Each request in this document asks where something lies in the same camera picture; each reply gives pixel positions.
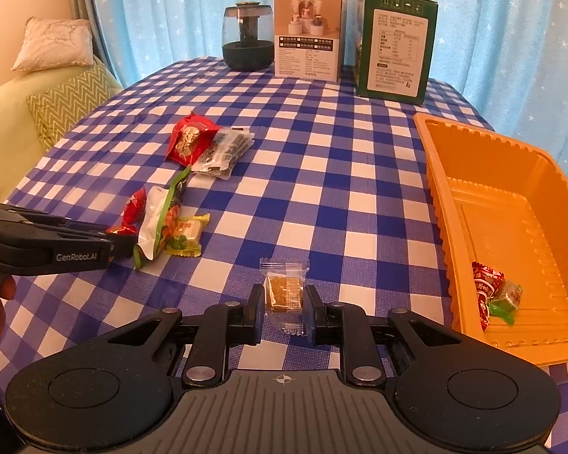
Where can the silver black snack packet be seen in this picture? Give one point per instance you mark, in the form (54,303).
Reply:
(220,158)

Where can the dark glass humidifier jar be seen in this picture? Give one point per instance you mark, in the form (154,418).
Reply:
(248,36)

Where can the blue white checkered tablecloth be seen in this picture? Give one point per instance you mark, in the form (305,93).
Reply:
(331,177)

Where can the green chevron pillow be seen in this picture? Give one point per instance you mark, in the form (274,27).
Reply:
(56,110)

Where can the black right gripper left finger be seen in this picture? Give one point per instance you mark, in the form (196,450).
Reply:
(229,324)

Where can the yellow green candy packet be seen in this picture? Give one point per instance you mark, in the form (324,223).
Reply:
(186,238)

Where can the cream sofa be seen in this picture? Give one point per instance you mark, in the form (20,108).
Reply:
(20,147)

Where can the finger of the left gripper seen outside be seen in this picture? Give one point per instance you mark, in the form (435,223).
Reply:
(123,239)

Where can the green tea box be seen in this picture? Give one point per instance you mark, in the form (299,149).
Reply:
(394,48)

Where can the large red snack packet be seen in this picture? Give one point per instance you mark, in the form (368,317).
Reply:
(189,139)

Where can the white beige product box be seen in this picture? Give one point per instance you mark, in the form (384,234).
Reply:
(309,38)

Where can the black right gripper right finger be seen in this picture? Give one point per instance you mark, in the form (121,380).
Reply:
(345,326)

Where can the green candy in tray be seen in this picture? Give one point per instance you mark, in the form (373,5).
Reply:
(505,302)

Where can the white green snack bag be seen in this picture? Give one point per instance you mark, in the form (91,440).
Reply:
(160,216)

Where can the dark red candy in tray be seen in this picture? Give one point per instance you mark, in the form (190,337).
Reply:
(487,281)

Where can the clear brown biscuit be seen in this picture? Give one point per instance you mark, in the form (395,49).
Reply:
(284,293)

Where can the grey curtain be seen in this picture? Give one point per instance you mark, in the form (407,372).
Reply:
(85,10)

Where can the small red candy packet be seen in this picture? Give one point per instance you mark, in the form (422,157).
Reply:
(132,215)

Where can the orange plastic tray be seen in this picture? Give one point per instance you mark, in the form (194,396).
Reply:
(502,203)

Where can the white embroidered pillow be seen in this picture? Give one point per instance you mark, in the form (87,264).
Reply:
(50,43)

